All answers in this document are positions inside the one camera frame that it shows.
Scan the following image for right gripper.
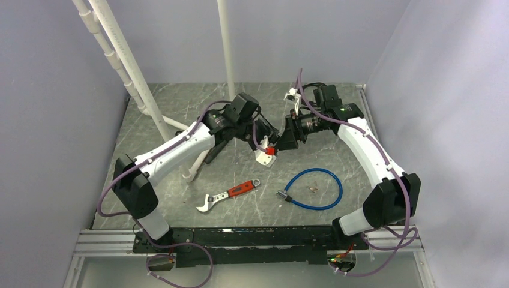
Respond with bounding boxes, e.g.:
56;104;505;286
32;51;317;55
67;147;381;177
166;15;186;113
275;109;331;150

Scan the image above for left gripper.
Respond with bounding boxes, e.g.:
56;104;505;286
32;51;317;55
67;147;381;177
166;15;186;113
236;119;279;152

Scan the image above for blue cable lock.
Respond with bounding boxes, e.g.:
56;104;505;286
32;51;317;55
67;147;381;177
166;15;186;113
276;167;344;211

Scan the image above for silver lock keys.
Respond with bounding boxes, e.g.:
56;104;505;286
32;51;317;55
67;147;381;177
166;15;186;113
306;181;319;193

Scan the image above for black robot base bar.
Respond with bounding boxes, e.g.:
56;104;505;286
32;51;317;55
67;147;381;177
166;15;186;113
133;225;368;268

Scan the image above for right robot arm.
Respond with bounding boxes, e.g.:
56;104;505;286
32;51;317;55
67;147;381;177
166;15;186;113
276;85;421;249

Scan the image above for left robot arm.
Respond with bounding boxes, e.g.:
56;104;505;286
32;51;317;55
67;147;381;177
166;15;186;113
110;92;279;252

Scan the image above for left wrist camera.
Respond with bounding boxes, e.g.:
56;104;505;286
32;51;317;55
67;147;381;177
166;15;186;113
254;136;277;168

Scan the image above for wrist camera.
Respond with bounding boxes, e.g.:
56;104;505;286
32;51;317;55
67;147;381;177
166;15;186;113
254;136;277;168
283;88;301;115

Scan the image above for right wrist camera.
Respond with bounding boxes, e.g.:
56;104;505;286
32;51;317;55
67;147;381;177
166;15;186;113
283;88;301;115

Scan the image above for black corrugated hose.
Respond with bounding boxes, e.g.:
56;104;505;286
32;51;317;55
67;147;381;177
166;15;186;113
203;141;227;166

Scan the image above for red handled adjustable wrench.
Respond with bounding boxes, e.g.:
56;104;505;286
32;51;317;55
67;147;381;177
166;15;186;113
196;179;261;213

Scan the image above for aluminium rail frame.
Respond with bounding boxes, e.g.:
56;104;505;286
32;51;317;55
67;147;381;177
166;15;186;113
64;229;135;287

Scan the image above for white PVC pipe frame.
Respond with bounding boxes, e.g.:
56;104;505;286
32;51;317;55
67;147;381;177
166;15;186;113
73;0;238;184

